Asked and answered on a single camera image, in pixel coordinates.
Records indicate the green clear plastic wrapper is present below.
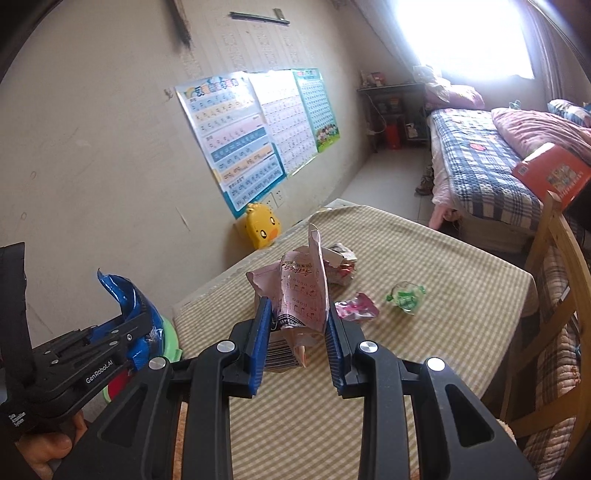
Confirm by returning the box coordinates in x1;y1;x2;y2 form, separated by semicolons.
386;281;426;315

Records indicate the dark blue foil wrapper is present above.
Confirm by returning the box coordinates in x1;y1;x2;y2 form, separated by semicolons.
90;270;164;371

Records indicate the pink patterned paper wrapper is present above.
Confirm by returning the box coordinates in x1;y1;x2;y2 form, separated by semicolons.
246;224;329;372

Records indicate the red green trash bin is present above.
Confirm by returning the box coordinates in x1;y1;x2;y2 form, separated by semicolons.
102;315;184;402

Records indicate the left hand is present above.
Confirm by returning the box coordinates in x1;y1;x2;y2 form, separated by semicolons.
15;411;87;480

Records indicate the small pink wrapper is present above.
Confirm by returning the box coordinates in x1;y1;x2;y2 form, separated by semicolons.
335;293;380;322

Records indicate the checkered yellow tablecloth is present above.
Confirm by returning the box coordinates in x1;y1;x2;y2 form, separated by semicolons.
172;204;541;480

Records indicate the orange plush seat cushion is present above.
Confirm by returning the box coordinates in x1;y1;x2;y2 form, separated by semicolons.
171;402;187;480

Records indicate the yellow duck toy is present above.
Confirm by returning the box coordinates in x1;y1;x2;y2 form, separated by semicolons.
245;203;281;250

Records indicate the wooden chair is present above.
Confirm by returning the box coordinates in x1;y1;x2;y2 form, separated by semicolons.
501;193;590;479

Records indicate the plaid bed quilt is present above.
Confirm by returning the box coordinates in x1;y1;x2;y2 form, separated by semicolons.
428;108;542;232

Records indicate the black shelf unit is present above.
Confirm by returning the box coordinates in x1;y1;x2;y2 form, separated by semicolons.
356;83;430;153

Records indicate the orange red book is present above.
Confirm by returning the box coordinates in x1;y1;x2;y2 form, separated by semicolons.
512;143;590;211

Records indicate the pink blanket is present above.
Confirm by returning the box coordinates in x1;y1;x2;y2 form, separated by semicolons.
491;108;591;165

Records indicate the blue pinyin wall poster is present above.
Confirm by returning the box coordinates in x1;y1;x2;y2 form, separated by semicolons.
175;71;287;218

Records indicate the white chart wall poster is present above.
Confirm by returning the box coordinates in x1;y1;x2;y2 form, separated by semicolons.
249;70;317;176

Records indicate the green cartoon wall poster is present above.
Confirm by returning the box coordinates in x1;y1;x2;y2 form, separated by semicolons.
293;68;341;152

